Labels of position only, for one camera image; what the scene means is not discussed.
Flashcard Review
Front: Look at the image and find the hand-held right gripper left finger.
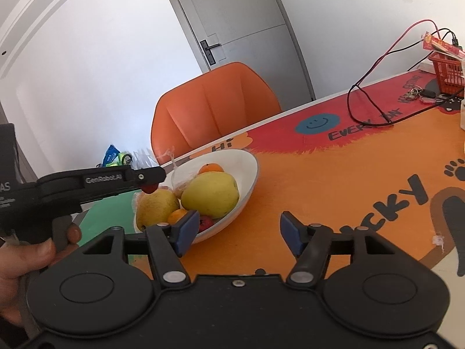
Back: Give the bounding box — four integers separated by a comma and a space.
78, 210, 200, 289

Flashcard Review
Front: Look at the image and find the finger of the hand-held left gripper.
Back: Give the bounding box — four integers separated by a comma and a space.
129, 166, 167, 193

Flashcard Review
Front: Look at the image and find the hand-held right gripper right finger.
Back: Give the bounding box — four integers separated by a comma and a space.
280, 211, 396, 289

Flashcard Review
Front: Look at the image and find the yellow pear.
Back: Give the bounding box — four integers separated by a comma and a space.
136, 189, 181, 228

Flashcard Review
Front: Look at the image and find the green-yellow pear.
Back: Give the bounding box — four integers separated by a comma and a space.
181, 172, 239, 219

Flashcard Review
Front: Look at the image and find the white ceramic bowl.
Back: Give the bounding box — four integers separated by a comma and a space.
134, 149, 259, 245

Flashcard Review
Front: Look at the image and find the person's left hand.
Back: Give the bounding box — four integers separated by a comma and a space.
0, 223, 82, 328

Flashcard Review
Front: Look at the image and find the white plastic bag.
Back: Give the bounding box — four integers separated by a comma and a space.
131, 149, 158, 170

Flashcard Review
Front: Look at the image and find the black metal shoe rack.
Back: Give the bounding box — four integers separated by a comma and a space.
96, 151, 135, 170

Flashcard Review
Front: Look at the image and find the grey side door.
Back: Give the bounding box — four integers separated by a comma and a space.
0, 102, 37, 184

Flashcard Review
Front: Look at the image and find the orange chair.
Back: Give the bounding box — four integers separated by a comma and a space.
151, 63, 283, 166

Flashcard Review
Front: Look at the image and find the bunch of keys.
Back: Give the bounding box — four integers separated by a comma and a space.
406, 86, 438, 102

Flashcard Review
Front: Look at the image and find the tall ribbed glass cup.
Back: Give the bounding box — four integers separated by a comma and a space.
458, 60, 465, 131

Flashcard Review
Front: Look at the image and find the red plastic basket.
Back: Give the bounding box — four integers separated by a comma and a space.
428, 51, 465, 97

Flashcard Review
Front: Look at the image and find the red snack packet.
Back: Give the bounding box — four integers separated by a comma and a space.
422, 32, 465, 59

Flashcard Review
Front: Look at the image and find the black door lock handle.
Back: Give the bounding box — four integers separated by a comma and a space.
201, 39, 222, 67

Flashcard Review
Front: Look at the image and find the black cable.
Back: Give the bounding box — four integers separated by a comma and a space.
347, 27, 458, 128

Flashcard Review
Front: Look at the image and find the red cable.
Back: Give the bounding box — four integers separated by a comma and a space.
348, 20, 442, 124

